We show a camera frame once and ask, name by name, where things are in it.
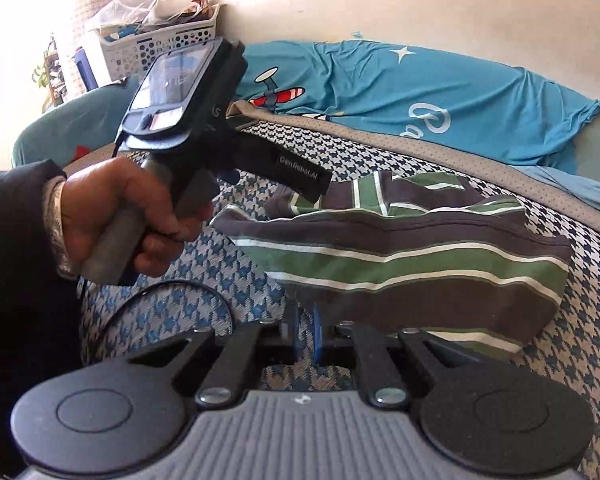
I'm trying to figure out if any white perforated plastic basket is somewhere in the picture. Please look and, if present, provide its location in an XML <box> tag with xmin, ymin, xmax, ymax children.
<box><xmin>87</xmin><ymin>2</ymin><xmax>221</xmax><ymax>83</ymax></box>

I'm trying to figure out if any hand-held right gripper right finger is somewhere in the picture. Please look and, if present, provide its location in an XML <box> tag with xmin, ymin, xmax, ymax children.
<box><xmin>312</xmin><ymin>305</ymin><xmax>481</xmax><ymax>409</ymax></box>

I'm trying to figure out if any light blue cloth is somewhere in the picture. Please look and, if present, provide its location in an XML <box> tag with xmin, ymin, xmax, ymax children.
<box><xmin>525</xmin><ymin>165</ymin><xmax>600</xmax><ymax>216</ymax></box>

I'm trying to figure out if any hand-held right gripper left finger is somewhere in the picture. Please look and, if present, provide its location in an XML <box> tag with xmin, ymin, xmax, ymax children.
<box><xmin>125</xmin><ymin>305</ymin><xmax>301</xmax><ymax>409</ymax></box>

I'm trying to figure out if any teal airplane print shirt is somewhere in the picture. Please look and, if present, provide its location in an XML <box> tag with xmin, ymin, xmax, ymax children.
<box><xmin>235</xmin><ymin>37</ymin><xmax>600</xmax><ymax>166</ymax></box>

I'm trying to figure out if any black cable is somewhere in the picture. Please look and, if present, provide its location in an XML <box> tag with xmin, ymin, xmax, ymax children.
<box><xmin>77</xmin><ymin>280</ymin><xmax>238</xmax><ymax>356</ymax></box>

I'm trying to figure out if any green grey striped shirt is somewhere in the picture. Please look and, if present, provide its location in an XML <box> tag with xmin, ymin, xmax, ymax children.
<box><xmin>212</xmin><ymin>170</ymin><xmax>573</xmax><ymax>358</ymax></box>

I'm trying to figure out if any person's left hand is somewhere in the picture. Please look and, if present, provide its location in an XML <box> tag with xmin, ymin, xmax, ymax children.
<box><xmin>60</xmin><ymin>157</ymin><xmax>216</xmax><ymax>276</ymax></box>

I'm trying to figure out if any clear plastic bag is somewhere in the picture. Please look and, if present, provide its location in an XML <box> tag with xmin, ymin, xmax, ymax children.
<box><xmin>87</xmin><ymin>0</ymin><xmax>181</xmax><ymax>31</ymax></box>

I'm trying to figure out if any green potted plant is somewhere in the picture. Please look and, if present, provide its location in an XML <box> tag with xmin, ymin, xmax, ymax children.
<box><xmin>32</xmin><ymin>35</ymin><xmax>71</xmax><ymax>108</ymax></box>

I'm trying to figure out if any blue beige houndstooth blanket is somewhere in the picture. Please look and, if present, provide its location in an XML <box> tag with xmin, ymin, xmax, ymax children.
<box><xmin>77</xmin><ymin>107</ymin><xmax>600</xmax><ymax>480</ymax></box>

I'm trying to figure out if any teal cloth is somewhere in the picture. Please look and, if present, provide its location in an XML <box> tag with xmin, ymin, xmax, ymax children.
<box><xmin>12</xmin><ymin>77</ymin><xmax>131</xmax><ymax>167</ymax></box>

